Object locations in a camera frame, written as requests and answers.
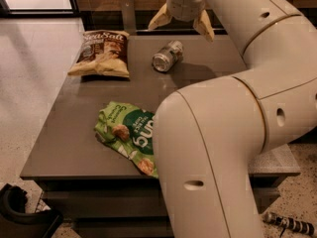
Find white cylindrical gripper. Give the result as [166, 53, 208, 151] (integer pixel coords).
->
[148, 0, 214, 42]

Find silver 7up soda can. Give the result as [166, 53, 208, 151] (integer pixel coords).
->
[152, 41, 183, 72]

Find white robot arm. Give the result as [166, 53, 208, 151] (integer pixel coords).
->
[154, 0, 317, 238]

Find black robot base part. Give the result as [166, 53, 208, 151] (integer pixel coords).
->
[0, 183, 63, 238]

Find sea salt chip bag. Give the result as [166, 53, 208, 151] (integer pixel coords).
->
[68, 30, 130, 78]

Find green dang chip bag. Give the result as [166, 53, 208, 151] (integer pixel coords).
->
[94, 101, 159, 179]

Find grey drawer cabinet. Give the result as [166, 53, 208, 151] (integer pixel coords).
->
[19, 34, 301, 238]

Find left metal wall bracket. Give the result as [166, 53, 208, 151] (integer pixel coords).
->
[120, 0, 137, 35]

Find black white striped cable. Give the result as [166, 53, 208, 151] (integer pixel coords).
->
[263, 211, 316, 237]

